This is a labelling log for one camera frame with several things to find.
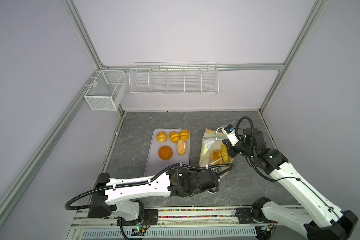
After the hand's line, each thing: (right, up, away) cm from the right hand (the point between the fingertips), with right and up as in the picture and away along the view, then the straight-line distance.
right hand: (225, 141), depth 74 cm
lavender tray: (-40, -16, +19) cm, 47 cm away
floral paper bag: (-7, 0, 0) cm, 7 cm away
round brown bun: (-33, -9, +19) cm, 39 cm away
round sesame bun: (-36, 0, +25) cm, 44 cm away
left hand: (-14, -16, -6) cm, 22 cm away
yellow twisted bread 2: (-28, 0, +27) cm, 39 cm away
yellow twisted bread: (-21, +1, +28) cm, 35 cm away
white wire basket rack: (-28, +40, +24) cm, 54 cm away
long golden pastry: (-2, -10, +15) cm, 18 cm away
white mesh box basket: (-75, +32, +28) cm, 86 cm away
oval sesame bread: (-22, -6, +19) cm, 30 cm away
